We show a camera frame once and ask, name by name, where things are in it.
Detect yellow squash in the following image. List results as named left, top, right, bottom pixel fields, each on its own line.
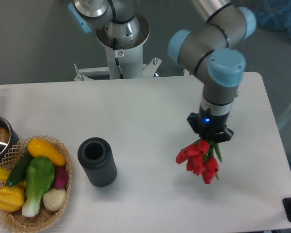
left=27, top=138, right=66, bottom=166

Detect yellow bell pepper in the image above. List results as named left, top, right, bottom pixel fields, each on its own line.
left=0, top=186, right=25, bottom=212

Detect small yellow gourd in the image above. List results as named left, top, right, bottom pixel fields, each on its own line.
left=0, top=166, right=10, bottom=183

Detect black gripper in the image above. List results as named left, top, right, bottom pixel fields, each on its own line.
left=187, top=108, right=234, bottom=143

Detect dark green cucumber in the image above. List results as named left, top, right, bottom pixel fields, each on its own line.
left=6, top=150, right=33, bottom=187

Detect black base cable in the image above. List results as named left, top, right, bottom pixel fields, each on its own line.
left=113, top=37, right=125, bottom=79

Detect white garlic bulb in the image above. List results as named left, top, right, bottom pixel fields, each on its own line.
left=43, top=188, right=66, bottom=211

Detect green bok choy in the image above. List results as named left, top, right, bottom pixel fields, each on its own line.
left=22, top=156, right=55, bottom=217

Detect red tulip bouquet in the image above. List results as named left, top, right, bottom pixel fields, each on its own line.
left=176, top=139, right=222, bottom=184

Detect purple red beet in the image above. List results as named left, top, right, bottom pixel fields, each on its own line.
left=53, top=167, right=69, bottom=189

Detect dark grey ribbed vase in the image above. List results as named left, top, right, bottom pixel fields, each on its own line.
left=78, top=137, right=117, bottom=187

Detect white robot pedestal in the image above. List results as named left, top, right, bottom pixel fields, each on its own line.
left=74, top=13, right=162, bottom=81

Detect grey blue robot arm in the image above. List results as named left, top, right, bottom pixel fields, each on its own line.
left=68, top=0, right=257, bottom=143

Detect blue plastic bag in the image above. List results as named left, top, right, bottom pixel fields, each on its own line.
left=255, top=0, right=291, bottom=40

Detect woven wicker basket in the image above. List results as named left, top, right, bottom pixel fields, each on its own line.
left=0, top=135, right=72, bottom=233

